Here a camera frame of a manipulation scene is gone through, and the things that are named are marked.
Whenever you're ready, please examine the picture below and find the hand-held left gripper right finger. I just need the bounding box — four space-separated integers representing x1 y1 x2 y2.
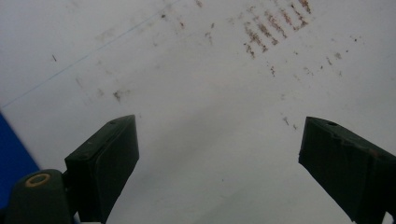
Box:
298 116 396 224

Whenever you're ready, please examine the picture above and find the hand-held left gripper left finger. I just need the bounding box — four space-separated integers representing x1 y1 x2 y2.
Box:
64 114 140 224

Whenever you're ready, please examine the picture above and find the blue sheet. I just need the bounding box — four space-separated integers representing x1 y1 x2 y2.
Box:
0 111 41 210

